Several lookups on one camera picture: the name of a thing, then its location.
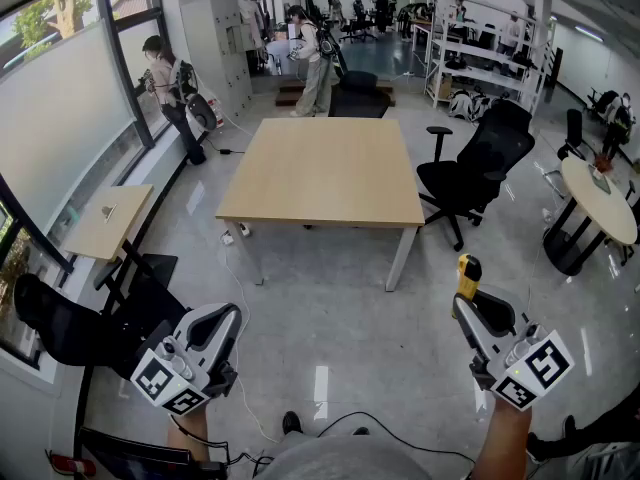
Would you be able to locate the small metal clip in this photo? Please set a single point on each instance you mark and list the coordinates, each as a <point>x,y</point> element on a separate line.
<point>109,212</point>

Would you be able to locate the person's black shoe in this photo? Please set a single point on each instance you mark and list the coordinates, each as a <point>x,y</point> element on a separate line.
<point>292,423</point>
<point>361,431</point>

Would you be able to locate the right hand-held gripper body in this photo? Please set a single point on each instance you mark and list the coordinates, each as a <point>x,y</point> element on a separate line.
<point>530,368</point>

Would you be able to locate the white power strip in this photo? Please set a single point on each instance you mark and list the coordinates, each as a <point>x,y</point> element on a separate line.
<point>244,229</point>

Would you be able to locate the white metal shelf rack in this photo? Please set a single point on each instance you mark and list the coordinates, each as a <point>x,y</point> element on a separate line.
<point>475,73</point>

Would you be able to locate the black monitor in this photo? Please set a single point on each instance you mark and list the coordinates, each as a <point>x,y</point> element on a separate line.
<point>130,460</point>

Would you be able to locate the red cylinder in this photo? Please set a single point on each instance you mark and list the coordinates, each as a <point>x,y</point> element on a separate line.
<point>75,465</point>

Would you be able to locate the cardboard box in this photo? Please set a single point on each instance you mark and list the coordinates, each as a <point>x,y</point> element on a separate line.
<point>445,88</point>

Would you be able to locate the black mesh office chair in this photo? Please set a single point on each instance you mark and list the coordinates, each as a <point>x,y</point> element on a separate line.
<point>60,328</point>
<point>357,98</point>
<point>495,153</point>

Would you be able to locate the short ceiling light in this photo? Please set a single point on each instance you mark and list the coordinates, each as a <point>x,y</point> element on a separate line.
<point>589,34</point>

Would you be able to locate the white round device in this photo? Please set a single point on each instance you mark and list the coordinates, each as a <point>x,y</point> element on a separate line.
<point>197,113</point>

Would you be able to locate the small wooden side table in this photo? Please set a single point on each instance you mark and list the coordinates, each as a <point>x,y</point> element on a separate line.
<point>90,238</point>

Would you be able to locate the clothes on rack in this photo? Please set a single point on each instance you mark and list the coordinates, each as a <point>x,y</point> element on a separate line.
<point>252,18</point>

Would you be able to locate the person's right black shoe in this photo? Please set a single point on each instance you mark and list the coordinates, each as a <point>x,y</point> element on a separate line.
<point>361,431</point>

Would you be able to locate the person's grey shirt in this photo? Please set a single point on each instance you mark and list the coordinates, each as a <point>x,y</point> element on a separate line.
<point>350,460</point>

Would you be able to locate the person's right forearm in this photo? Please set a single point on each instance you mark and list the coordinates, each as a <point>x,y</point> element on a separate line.
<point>502,438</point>

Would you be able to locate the black white bags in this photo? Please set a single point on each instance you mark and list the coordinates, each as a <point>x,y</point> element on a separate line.
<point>470,105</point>

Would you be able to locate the light wooden square table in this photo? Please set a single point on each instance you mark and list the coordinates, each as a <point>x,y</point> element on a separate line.
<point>320,168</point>

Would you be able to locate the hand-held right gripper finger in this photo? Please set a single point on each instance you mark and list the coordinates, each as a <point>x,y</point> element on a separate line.
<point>495,315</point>

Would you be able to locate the teal plastic item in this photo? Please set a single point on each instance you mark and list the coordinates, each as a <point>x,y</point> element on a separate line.
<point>73,215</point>

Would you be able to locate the round wooden table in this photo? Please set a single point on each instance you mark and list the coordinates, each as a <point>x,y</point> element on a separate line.
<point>595,208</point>

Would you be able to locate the yellow black utility knife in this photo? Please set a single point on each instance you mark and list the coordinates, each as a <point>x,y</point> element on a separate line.
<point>469,273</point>

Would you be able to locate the person's left forearm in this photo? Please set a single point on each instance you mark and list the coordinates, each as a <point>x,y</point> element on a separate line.
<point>190,438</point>

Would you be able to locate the grey metal lockers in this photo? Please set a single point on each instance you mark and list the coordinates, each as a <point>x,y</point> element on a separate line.
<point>220,68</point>

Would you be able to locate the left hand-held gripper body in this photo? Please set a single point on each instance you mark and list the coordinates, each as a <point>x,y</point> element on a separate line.
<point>170,375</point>

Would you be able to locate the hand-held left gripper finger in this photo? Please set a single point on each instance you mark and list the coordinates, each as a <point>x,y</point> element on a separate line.
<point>215,325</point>

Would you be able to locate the person's left black shoe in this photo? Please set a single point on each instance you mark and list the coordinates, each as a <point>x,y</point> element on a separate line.
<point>292,423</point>

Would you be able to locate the pack of bottles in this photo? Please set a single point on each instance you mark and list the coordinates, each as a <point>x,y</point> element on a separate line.
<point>215,108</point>

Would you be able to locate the red potted flowers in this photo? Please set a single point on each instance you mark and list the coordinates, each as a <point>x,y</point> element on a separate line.
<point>604,163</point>

